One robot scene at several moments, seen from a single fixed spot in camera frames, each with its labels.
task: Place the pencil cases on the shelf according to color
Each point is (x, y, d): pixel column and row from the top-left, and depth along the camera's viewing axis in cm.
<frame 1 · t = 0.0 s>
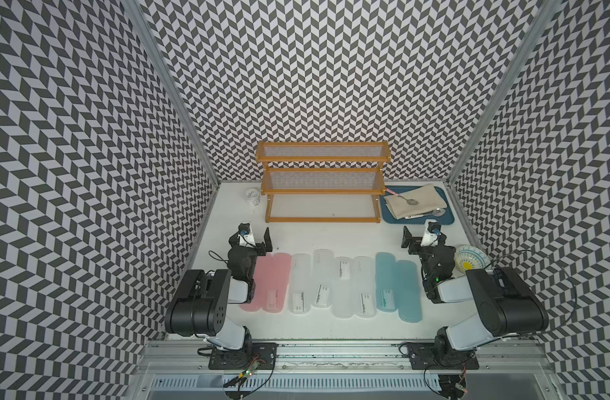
left hand: (256, 229, 91), fingers open
right hand: (417, 229, 90), fingers open
pink pencil case right: (276, 277, 92), on the table
clear pencil case: (300, 284, 88), on the table
clear pencil case 2: (322, 277, 91), on the table
clear pencil case 3: (343, 305, 84), on the table
clear pencil case 4: (364, 287, 86), point 2 cm above the table
teal pencil case left: (382, 277, 93), on the table
dark teal tray: (387, 217, 109), on the table
beige folded cloth: (427, 197, 114), on the table
metal spoon pink handle: (409, 201, 111), point 2 cm above the table
metal spoon on tray: (436, 212, 106), point 3 cm above the table
yellow patterned bowl: (470, 257, 93), point 2 cm above the table
clear plastic cup: (253, 196, 108), point 6 cm above the table

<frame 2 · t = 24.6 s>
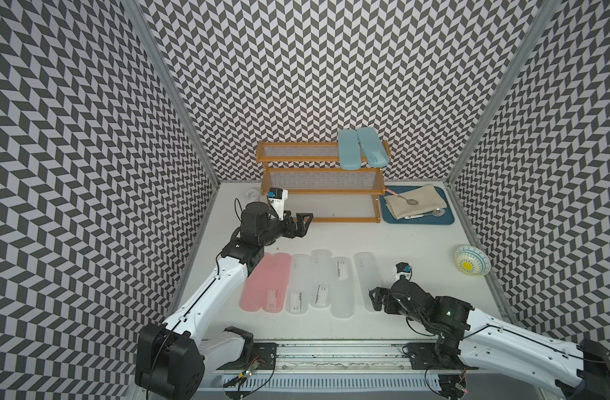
left hand: (301, 216, 78), fingers open
right hand: (382, 300, 79), fingers open
teal pencil case left: (374, 151, 88), point 31 cm above the table
the other named things where they were.

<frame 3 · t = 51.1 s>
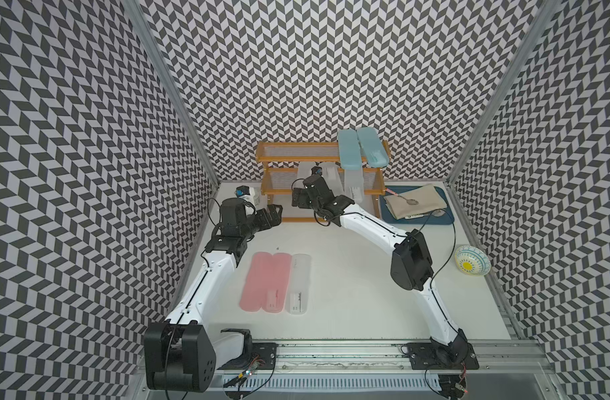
left hand: (271, 211, 82), fingers open
right hand: (303, 195, 92), fingers open
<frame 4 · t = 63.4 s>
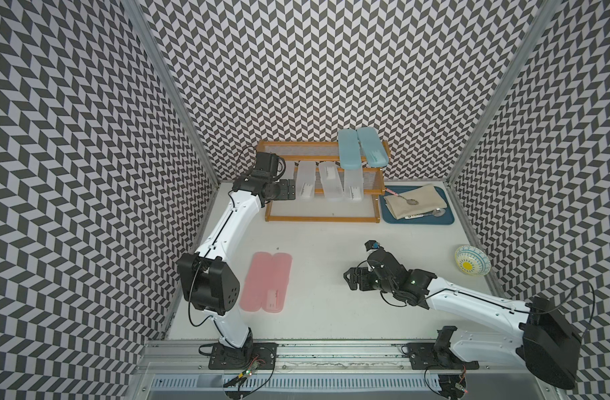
left hand: (278, 190, 85), fingers open
right hand: (356, 279, 81), fingers open
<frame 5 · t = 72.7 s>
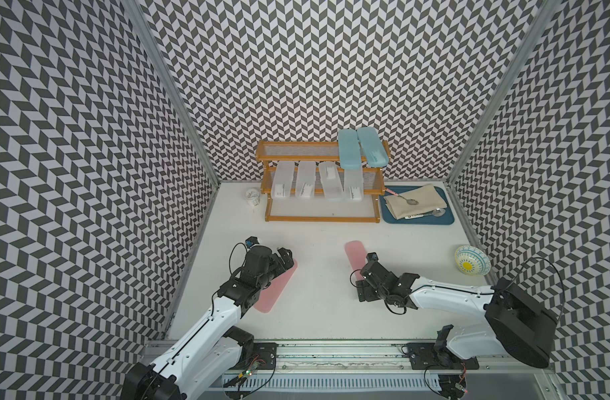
left hand: (282, 259, 83), fingers open
right hand: (370, 290, 87), fingers open
pink pencil case right: (354, 256, 97), on the table
clear pencil case 4: (353, 185, 96), point 18 cm above the table
pink pencil case left: (268, 296, 86), on the table
